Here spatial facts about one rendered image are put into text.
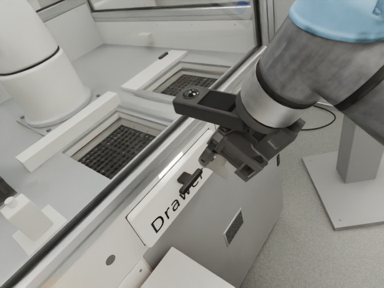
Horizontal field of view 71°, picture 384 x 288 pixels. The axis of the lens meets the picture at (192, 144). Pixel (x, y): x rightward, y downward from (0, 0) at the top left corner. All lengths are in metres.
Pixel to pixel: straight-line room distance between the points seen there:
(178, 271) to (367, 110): 0.52
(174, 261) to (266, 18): 0.68
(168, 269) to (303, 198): 1.14
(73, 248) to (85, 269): 0.06
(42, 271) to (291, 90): 0.44
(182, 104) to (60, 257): 0.31
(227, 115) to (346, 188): 1.39
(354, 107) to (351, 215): 1.36
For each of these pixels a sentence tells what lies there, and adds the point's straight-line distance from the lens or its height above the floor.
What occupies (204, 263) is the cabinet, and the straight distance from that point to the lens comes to 0.94.
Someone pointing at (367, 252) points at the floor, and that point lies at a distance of 1.55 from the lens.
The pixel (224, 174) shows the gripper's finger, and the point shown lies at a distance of 0.45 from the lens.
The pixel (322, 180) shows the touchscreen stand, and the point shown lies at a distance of 1.72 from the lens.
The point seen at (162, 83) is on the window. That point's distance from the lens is 0.55.
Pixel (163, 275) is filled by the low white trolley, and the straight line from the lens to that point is 0.67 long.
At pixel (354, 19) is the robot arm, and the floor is 1.26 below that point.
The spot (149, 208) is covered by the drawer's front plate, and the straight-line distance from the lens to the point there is 0.57.
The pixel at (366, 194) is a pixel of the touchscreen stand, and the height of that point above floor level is 0.04.
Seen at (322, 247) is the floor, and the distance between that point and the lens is 1.53.
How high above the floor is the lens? 1.34
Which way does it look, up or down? 39 degrees down
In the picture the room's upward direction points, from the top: 18 degrees counter-clockwise
